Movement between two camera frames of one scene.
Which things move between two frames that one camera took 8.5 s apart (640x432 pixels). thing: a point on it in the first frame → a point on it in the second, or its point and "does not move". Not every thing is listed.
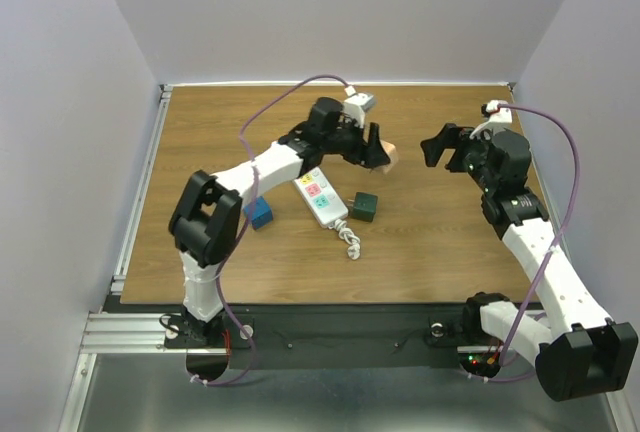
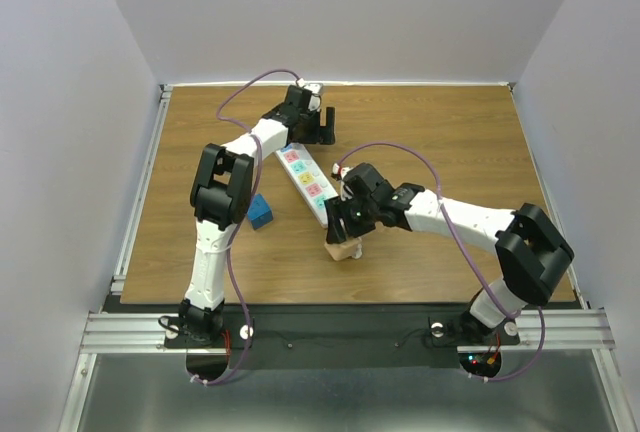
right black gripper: [451, 137] → [336, 231]
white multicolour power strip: [324, 202] does not move
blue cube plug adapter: [259, 212] does not move
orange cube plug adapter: [390, 150] → [341, 251]
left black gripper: [368, 153] → [321, 135]
